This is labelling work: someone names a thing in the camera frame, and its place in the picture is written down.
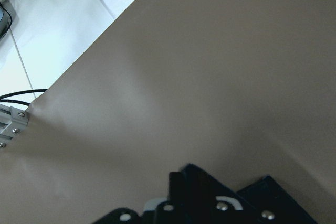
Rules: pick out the black printed t-shirt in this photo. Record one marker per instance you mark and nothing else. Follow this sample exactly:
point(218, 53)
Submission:
point(263, 201)

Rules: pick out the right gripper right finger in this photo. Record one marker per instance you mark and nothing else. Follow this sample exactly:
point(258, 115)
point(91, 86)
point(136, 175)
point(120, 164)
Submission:
point(202, 188)

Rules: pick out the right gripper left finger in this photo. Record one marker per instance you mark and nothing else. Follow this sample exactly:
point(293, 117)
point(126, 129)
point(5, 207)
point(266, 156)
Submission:
point(178, 192)

